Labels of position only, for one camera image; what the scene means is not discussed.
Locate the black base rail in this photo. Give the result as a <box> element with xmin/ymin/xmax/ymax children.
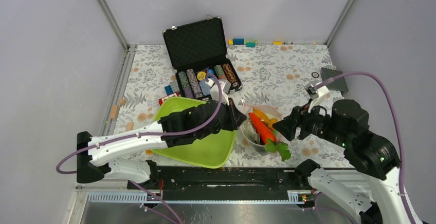
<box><xmin>94</xmin><ymin>159</ymin><xmax>328</xmax><ymax>202</ymax></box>

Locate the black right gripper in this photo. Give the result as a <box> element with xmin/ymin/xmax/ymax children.
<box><xmin>271</xmin><ymin>96</ymin><xmax>350</xmax><ymax>145</ymax></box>

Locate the black poker chip case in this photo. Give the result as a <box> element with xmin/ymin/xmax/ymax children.
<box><xmin>162</xmin><ymin>16</ymin><xmax>243</xmax><ymax>100</ymax></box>

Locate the floral tablecloth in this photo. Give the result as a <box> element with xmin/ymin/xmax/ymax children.
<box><xmin>114</xmin><ymin>45</ymin><xmax>350</xmax><ymax>168</ymax></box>

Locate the green plastic tray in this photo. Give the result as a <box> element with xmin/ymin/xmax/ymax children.
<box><xmin>147</xmin><ymin>97</ymin><xmax>237</xmax><ymax>169</ymax></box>

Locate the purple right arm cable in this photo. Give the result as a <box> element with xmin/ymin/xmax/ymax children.
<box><xmin>304</xmin><ymin>71</ymin><xmax>416</xmax><ymax>224</ymax></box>

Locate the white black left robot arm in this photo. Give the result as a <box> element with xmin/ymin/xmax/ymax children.
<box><xmin>76</xmin><ymin>85</ymin><xmax>247</xmax><ymax>189</ymax></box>

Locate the red white toy piece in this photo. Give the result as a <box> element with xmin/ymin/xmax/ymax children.
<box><xmin>158</xmin><ymin>92</ymin><xmax>179</xmax><ymax>106</ymax></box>

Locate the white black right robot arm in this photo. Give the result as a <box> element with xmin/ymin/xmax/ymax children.
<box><xmin>274</xmin><ymin>82</ymin><xmax>421</xmax><ymax>223</ymax></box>

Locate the clear pink zip top bag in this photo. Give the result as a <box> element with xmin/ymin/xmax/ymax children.
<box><xmin>240</xmin><ymin>100</ymin><xmax>282</xmax><ymax>155</ymax></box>

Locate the small wooden block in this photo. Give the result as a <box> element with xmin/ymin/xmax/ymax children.
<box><xmin>126</xmin><ymin>122</ymin><xmax>134</xmax><ymax>132</ymax></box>

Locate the dark grey building baseplate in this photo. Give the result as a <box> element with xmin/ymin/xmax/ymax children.
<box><xmin>320</xmin><ymin>66</ymin><xmax>350</xmax><ymax>95</ymax></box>

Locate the orange fried chicken piece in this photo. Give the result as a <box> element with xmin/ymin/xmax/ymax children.
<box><xmin>253</xmin><ymin>108</ymin><xmax>278</xmax><ymax>129</ymax></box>

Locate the blue yellow brick row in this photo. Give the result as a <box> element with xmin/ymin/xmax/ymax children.
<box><xmin>228</xmin><ymin>38</ymin><xmax>258</xmax><ymax>48</ymax></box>

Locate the blue toy brick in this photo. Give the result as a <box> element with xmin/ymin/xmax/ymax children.
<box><xmin>164</xmin><ymin>85</ymin><xmax>174</xmax><ymax>95</ymax></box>

